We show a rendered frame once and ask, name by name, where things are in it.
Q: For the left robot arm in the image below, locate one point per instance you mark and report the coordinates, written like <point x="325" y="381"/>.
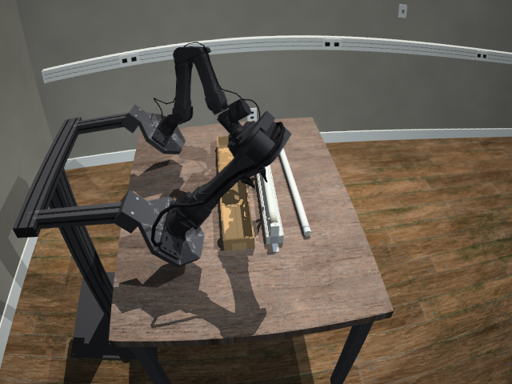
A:
<point x="215" y="98"/>

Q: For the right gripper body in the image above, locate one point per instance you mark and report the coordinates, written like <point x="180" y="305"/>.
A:
<point x="257" y="171"/>

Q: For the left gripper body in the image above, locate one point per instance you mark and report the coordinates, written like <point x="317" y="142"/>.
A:
<point x="231" y="130"/>

